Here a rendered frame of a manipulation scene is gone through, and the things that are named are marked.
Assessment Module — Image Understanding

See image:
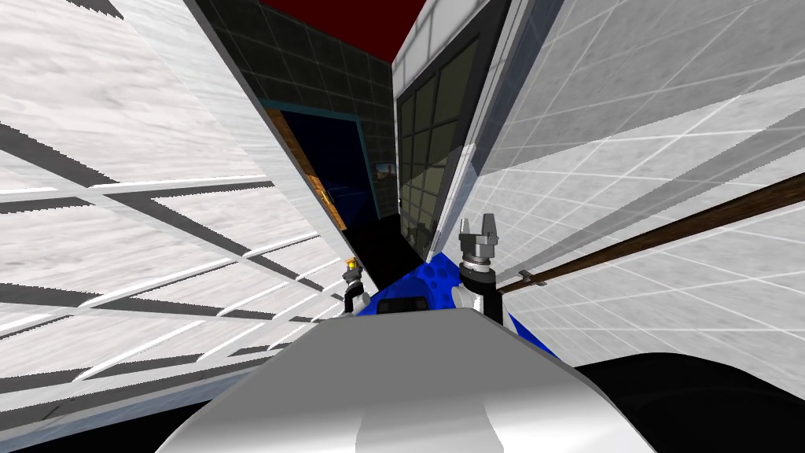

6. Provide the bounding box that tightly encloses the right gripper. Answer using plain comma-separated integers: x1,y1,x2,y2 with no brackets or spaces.
458,213,500,271

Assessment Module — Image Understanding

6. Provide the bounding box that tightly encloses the blue dotted mat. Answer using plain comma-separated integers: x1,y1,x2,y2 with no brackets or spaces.
355,251,558,360

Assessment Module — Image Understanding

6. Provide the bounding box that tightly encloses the dark grid window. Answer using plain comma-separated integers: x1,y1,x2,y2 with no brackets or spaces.
395,36,483,261

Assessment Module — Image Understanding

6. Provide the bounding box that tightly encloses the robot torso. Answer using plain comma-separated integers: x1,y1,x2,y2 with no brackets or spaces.
153,296,658,453

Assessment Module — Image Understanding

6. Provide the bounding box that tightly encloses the orange wooden door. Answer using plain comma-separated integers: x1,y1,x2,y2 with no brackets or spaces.
263,106,349,233

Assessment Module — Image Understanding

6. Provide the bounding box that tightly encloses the brown wall rail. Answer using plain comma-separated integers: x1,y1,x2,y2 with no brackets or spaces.
496,172,805,296

